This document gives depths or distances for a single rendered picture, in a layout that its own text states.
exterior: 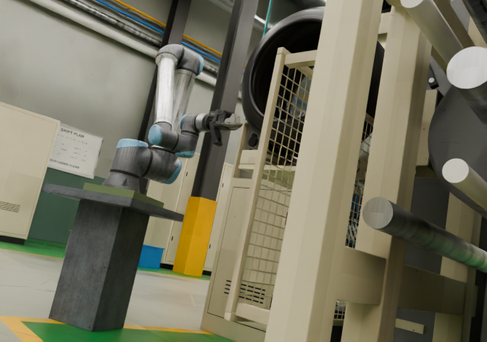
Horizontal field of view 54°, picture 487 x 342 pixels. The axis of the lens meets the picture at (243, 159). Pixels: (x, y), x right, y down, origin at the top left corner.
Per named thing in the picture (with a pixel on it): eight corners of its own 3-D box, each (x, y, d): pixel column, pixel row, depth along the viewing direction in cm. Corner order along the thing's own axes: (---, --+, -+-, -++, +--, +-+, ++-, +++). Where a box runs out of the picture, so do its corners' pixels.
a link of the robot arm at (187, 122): (188, 136, 241) (193, 118, 243) (206, 136, 233) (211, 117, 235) (175, 130, 234) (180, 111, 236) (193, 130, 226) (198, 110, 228)
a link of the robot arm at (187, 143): (167, 153, 232) (173, 130, 234) (188, 161, 238) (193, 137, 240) (175, 152, 224) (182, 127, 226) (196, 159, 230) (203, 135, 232)
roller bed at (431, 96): (408, 177, 198) (417, 109, 204) (445, 178, 188) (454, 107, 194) (389, 164, 184) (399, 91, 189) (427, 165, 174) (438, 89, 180)
